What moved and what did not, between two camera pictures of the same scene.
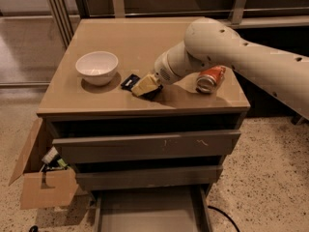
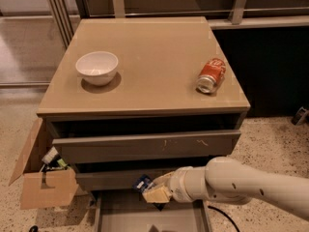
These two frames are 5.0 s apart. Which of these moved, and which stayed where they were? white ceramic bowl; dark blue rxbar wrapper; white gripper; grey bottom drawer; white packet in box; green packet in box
Moved: dark blue rxbar wrapper; white gripper
Stayed: white ceramic bowl; white packet in box; grey bottom drawer; green packet in box
